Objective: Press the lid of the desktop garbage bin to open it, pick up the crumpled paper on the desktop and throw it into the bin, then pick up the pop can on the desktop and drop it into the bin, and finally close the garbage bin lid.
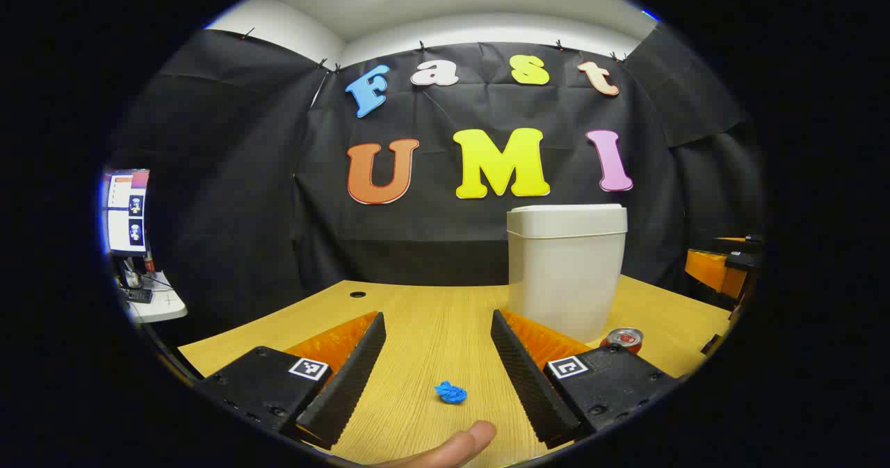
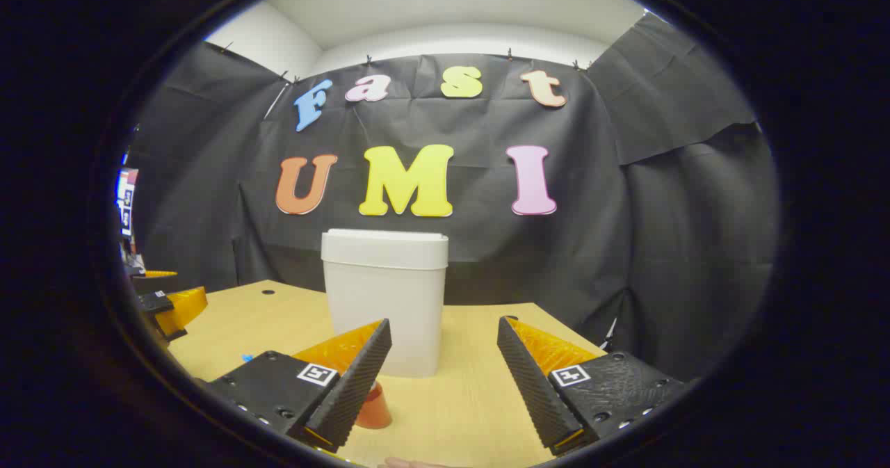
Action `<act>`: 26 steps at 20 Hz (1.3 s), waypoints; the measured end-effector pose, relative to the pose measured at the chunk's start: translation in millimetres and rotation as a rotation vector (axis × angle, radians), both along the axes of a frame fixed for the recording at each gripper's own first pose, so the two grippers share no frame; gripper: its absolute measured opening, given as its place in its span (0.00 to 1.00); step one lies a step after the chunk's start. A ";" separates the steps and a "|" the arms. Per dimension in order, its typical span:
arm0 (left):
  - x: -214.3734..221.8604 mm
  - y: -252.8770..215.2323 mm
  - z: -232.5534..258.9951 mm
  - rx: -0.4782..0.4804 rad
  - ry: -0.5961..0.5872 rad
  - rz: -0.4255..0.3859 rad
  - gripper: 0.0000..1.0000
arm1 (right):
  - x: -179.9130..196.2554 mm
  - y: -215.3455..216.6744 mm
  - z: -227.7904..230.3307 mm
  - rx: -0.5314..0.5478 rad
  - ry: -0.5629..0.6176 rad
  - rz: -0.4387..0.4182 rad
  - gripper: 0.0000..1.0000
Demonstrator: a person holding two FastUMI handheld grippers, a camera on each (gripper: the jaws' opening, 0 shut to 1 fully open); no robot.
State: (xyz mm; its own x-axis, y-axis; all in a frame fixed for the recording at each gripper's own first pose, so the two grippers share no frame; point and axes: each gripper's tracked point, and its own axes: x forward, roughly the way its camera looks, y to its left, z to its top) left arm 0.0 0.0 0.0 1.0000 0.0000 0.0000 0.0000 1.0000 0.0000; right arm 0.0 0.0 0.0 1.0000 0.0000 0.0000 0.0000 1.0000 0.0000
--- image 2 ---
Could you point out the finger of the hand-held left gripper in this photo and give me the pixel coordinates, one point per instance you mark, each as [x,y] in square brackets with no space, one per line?
[160,274]
[181,308]

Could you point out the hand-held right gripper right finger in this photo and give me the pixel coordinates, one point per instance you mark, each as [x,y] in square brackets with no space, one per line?
[528,384]

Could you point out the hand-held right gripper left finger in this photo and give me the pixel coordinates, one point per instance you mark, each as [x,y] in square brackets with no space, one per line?
[354,391]

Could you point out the red pop can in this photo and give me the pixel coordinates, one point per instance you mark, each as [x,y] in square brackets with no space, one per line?
[375,412]

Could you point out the white desktop garbage bin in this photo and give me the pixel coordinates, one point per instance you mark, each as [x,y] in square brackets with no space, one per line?
[386,301]

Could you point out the wooden desktop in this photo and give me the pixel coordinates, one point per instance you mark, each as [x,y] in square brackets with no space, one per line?
[452,412]

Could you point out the black backdrop cloth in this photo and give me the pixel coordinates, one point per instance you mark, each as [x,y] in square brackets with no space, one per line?
[591,245]

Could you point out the wall poster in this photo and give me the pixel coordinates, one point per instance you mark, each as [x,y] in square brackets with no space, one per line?
[127,197]

